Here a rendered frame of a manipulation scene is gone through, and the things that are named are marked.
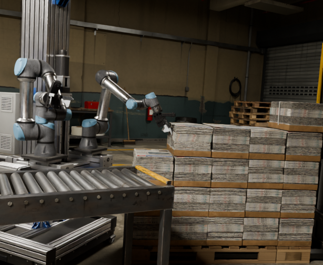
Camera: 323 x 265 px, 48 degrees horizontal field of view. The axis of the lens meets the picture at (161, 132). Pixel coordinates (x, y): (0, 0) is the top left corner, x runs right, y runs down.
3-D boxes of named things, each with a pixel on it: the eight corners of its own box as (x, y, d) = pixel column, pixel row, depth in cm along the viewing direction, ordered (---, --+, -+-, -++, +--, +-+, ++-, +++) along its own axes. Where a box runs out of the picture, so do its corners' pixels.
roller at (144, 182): (127, 175, 233) (127, 167, 232) (160, 194, 191) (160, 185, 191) (119, 175, 230) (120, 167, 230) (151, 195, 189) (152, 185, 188)
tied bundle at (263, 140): (232, 151, 313) (234, 125, 311) (265, 153, 316) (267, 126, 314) (248, 159, 276) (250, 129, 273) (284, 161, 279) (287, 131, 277)
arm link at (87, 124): (78, 135, 291) (78, 118, 290) (89, 134, 303) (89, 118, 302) (90, 136, 286) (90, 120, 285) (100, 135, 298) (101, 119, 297)
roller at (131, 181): (115, 176, 229) (119, 170, 230) (147, 196, 188) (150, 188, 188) (109, 174, 227) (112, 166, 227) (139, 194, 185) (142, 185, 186)
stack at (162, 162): (128, 243, 309) (132, 147, 301) (257, 244, 325) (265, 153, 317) (129, 264, 271) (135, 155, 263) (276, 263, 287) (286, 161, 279)
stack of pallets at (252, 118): (260, 148, 1019) (264, 102, 1007) (288, 153, 939) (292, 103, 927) (224, 149, 950) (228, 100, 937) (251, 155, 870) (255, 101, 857)
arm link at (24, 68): (40, 141, 241) (42, 59, 236) (17, 142, 231) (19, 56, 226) (33, 139, 250) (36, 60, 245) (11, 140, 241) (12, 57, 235)
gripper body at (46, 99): (61, 109, 203) (53, 108, 213) (64, 94, 203) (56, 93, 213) (49, 107, 198) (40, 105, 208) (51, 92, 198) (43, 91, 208)
